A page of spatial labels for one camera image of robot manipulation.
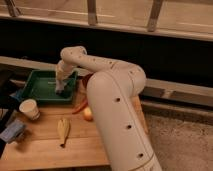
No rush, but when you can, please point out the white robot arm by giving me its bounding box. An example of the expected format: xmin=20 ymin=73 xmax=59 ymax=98
xmin=56 ymin=46 xmax=162 ymax=171

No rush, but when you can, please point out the grey blue towel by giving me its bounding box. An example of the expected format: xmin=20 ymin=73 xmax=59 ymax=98
xmin=55 ymin=80 xmax=66 ymax=94

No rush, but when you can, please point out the white paper cup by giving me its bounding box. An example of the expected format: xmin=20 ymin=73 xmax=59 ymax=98
xmin=19 ymin=99 xmax=40 ymax=120

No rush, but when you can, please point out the yellow apple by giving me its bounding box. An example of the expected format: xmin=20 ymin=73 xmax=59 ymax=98
xmin=83 ymin=107 xmax=93 ymax=121

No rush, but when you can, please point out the brown bowl left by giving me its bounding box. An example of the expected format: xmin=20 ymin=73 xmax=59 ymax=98
xmin=82 ymin=74 xmax=93 ymax=88

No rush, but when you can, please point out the red chili pepper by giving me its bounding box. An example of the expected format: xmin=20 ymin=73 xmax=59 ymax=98
xmin=72 ymin=99 xmax=88 ymax=114

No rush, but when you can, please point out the black stand at left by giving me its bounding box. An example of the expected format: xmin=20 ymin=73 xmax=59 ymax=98
xmin=0 ymin=69 xmax=22 ymax=158

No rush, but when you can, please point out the green plastic tray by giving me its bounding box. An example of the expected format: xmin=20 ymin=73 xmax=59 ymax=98
xmin=21 ymin=70 xmax=78 ymax=103

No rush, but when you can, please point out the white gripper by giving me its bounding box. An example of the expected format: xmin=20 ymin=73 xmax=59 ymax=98
xmin=55 ymin=60 xmax=74 ymax=81

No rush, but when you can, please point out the yellow banana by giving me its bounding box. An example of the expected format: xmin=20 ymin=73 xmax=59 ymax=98
xmin=57 ymin=118 xmax=70 ymax=148

